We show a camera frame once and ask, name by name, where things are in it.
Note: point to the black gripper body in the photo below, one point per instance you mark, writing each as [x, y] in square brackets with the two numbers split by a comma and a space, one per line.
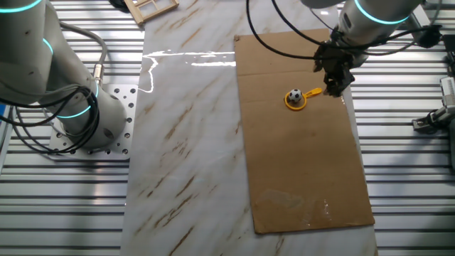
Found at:
[334, 60]

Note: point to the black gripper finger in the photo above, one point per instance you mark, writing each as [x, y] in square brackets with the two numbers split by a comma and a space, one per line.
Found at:
[329, 82]
[343, 84]

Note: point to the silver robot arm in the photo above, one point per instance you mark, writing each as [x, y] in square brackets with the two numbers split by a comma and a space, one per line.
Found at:
[71, 78]

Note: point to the small soccer ball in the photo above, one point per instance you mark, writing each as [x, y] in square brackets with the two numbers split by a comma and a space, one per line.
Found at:
[295, 95]

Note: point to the brown cardboard sheet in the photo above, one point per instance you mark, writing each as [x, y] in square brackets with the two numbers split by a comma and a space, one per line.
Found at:
[302, 160]

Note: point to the silver ribbed camera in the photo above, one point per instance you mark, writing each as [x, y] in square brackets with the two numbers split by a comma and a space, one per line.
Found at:
[416, 21]
[448, 90]

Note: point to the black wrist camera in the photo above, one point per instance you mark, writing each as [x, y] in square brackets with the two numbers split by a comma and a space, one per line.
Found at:
[429, 35]

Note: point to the black bracket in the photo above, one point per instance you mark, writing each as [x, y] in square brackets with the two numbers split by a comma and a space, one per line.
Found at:
[450, 53]

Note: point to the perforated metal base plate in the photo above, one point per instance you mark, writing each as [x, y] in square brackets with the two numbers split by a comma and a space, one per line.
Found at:
[132, 113]

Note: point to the wooden window frame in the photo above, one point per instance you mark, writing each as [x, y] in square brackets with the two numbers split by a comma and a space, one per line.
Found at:
[133, 10]

